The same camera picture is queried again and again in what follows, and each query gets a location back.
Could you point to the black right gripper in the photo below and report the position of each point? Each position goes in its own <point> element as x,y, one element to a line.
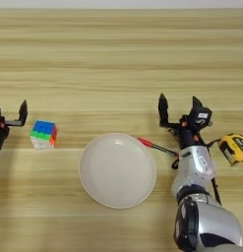
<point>188,139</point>

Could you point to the multicolour puzzle cube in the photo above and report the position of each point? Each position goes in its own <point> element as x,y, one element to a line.
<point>43,133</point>

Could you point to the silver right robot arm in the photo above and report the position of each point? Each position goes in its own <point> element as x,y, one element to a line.
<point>195,167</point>

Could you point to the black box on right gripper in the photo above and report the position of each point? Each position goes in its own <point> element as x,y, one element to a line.
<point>200,116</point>

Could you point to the red pen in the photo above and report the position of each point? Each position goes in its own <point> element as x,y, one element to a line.
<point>149,143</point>

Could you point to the white round plate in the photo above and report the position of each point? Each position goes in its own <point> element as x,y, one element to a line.
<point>118,170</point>

